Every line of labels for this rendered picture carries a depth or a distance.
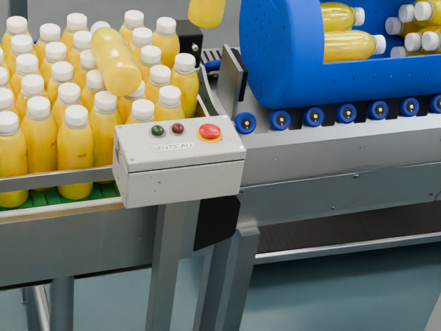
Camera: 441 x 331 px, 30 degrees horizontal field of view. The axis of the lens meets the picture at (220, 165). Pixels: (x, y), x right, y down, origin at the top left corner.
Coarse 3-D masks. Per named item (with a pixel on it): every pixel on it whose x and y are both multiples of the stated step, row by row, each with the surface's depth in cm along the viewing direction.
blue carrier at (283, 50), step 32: (256, 0) 165; (288, 0) 152; (320, 0) 180; (352, 0) 182; (384, 0) 185; (416, 0) 188; (256, 32) 167; (288, 32) 152; (320, 32) 153; (384, 32) 188; (256, 64) 169; (288, 64) 154; (320, 64) 155; (352, 64) 157; (384, 64) 160; (416, 64) 162; (256, 96) 171; (288, 96) 158; (320, 96) 161; (352, 96) 165; (384, 96) 169
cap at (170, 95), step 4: (164, 88) 149; (168, 88) 149; (172, 88) 150; (176, 88) 150; (160, 92) 148; (164, 92) 148; (168, 92) 148; (172, 92) 149; (176, 92) 149; (160, 96) 148; (164, 96) 147; (168, 96) 147; (172, 96) 148; (176, 96) 148; (160, 100) 149; (164, 100) 148; (168, 100) 148; (172, 100) 148; (176, 100) 148; (168, 104) 148; (172, 104) 148
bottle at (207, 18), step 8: (192, 0) 150; (200, 0) 149; (208, 0) 148; (216, 0) 148; (224, 0) 150; (192, 8) 151; (200, 8) 149; (208, 8) 149; (216, 8) 149; (192, 16) 152; (200, 16) 150; (208, 16) 150; (216, 16) 151; (200, 24) 152; (208, 24) 151; (216, 24) 152
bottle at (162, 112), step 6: (156, 102) 150; (156, 108) 150; (162, 108) 149; (168, 108) 149; (174, 108) 149; (180, 108) 150; (156, 114) 150; (162, 114) 149; (168, 114) 149; (174, 114) 149; (180, 114) 150; (162, 120) 149; (168, 120) 149
